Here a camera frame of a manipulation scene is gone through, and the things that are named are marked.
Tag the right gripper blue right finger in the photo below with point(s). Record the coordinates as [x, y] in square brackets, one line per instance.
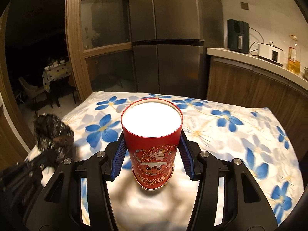
[186, 156]

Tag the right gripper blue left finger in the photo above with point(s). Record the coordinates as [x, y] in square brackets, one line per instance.
[119, 150]

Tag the red paper cup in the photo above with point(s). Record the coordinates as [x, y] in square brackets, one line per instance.
[152, 128]

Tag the black bag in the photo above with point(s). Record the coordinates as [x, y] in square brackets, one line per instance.
[52, 134]

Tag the floral blue white tablecloth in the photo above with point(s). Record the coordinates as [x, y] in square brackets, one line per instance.
[247, 175]

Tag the wooden lower cabinets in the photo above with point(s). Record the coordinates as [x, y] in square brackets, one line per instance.
[243, 85]

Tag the dining table with dotted cloth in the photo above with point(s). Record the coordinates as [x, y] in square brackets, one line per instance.
[55, 72]

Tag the wooden glass door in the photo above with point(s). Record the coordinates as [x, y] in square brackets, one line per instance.
[98, 35]

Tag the white rice cooker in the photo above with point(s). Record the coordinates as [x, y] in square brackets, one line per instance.
[269, 52]

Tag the black air fryer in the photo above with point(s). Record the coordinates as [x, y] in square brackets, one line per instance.
[238, 36]

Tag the dark grey refrigerator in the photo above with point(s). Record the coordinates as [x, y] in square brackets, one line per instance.
[170, 39]

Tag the cooking oil bottle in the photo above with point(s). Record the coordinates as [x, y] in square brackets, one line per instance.
[294, 56]

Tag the steel bowl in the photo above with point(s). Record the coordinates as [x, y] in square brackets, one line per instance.
[305, 74]

